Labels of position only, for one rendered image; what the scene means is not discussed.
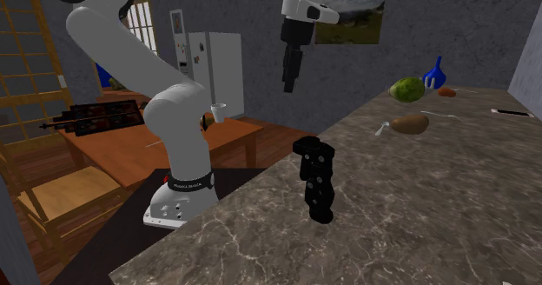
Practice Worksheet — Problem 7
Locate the white refrigerator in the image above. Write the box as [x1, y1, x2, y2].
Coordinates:
[187, 31, 246, 120]

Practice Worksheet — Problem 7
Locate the green round melon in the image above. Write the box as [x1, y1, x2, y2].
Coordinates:
[388, 76, 426, 104]

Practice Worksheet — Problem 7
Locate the blue vase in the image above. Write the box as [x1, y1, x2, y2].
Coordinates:
[422, 56, 447, 90]

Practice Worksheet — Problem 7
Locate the brown potato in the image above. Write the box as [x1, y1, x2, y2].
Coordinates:
[389, 114, 431, 136]

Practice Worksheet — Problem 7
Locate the black jointed figure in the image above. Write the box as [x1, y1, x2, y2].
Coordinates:
[292, 136, 336, 225]

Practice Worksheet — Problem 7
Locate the window with white blinds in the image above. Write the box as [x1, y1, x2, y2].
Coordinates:
[126, 0, 159, 56]

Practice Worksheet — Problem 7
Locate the wooden dining table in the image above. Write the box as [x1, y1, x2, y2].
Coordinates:
[39, 99, 264, 190]

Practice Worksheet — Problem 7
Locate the black and white knife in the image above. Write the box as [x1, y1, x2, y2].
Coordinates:
[490, 108, 536, 118]

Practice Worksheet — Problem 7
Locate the dark robot stand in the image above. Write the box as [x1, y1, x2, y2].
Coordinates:
[50, 167, 268, 285]

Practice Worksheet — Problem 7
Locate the wooden lattice door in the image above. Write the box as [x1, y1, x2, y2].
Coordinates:
[0, 0, 74, 146]

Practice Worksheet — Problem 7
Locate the wooden chair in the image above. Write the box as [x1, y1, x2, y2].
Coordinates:
[0, 142, 128, 268]

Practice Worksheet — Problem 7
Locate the landscape wall picture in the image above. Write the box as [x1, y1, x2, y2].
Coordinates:
[314, 0, 387, 46]

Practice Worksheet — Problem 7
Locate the white long-handled utensil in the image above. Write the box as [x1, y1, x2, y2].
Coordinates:
[420, 109, 464, 121]

